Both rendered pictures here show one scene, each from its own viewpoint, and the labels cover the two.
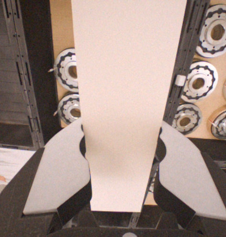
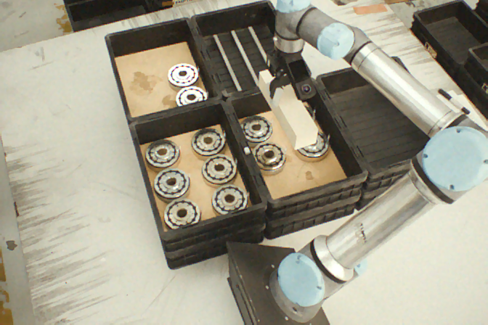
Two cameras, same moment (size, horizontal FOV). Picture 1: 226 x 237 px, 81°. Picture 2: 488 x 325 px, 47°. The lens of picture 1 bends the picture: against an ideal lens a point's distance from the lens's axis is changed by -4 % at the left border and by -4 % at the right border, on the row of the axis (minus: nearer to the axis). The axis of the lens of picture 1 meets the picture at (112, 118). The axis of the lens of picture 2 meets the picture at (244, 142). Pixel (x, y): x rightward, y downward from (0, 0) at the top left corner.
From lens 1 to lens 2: 1.39 m
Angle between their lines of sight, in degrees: 14
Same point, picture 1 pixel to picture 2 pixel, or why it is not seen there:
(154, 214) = (161, 38)
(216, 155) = (167, 121)
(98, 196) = not seen: hidden behind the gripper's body
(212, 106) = (185, 165)
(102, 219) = (224, 16)
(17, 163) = not seen: hidden behind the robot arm
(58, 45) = (331, 157)
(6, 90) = (362, 114)
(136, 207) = (263, 74)
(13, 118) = (350, 94)
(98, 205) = not seen: hidden behind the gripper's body
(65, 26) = (331, 170)
